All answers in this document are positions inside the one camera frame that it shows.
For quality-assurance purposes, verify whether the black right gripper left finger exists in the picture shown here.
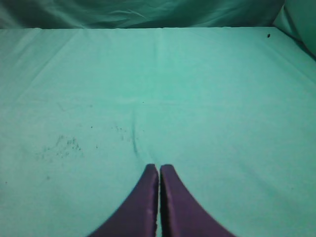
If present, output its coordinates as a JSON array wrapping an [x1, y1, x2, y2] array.
[[90, 164, 158, 237]]

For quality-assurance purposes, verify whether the green backdrop curtain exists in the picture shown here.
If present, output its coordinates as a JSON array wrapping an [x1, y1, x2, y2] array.
[[0, 0, 316, 54]]

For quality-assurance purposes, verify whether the green table cloth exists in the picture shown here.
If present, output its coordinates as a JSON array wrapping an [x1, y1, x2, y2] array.
[[0, 27, 316, 237]]

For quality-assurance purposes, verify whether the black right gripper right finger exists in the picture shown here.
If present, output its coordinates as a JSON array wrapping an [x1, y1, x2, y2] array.
[[160, 164, 234, 237]]

